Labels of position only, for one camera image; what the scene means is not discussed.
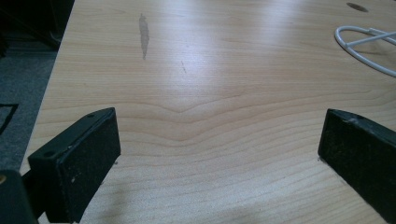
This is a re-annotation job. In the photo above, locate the white wire display rack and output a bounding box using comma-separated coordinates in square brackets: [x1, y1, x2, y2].
[333, 25, 396, 78]

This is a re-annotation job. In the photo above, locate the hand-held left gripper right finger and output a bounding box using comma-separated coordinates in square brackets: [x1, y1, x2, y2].
[317, 107, 396, 224]

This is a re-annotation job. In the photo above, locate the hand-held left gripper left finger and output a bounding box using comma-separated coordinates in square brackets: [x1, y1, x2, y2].
[27, 106, 121, 224]

